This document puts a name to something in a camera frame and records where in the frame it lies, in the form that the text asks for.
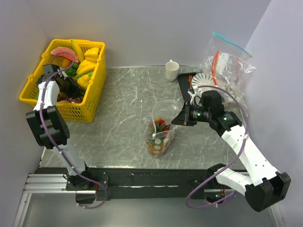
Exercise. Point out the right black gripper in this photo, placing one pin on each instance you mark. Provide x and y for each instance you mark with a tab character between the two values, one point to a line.
184	117

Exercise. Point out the orange toy peach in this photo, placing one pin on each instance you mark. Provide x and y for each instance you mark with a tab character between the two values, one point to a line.
66	63

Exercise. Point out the clear zip bag orange seal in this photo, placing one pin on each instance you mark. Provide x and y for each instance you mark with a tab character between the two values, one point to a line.
229	72

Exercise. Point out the white ceramic mug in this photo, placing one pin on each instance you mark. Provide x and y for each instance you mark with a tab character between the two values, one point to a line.
171	70

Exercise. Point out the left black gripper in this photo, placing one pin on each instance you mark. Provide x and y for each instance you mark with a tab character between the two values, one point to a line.
75	90

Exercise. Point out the green toy grapes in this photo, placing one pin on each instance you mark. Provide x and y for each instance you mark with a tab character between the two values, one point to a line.
77	77

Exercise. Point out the yellow plastic basket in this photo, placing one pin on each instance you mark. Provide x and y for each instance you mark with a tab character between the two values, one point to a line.
78	112

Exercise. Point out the yellow toy bell pepper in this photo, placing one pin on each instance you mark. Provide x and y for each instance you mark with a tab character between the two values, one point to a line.
92	55

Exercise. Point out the striped white plate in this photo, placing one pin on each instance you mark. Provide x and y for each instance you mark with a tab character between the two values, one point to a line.
202	79

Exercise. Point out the polka dot zip bag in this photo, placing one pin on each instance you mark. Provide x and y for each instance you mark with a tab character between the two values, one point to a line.
167	110

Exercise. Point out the toy watermelon slice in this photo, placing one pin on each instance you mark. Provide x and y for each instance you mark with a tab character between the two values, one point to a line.
66	53

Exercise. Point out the clear zip bag blue seal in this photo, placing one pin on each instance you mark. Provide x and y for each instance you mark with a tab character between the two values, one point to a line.
219	43

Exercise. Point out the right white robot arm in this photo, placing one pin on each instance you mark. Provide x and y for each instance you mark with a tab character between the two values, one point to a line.
250	173

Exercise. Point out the yellow toy lemon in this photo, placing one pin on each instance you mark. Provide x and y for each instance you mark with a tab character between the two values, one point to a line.
84	81

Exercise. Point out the black plastic tray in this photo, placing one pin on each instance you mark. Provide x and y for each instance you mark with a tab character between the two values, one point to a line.
184	84

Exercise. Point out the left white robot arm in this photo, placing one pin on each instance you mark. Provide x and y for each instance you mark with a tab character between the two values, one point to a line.
50	129

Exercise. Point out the red toy strawberries bunch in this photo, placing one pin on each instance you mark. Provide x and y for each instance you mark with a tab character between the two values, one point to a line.
158	128

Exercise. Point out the green toy bell pepper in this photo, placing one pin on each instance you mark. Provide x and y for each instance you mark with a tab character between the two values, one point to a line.
73	70

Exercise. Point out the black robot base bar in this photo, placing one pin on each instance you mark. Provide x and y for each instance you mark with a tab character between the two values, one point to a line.
124	183

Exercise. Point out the yellow toy banana bunch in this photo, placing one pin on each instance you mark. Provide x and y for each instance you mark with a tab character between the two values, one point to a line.
85	67

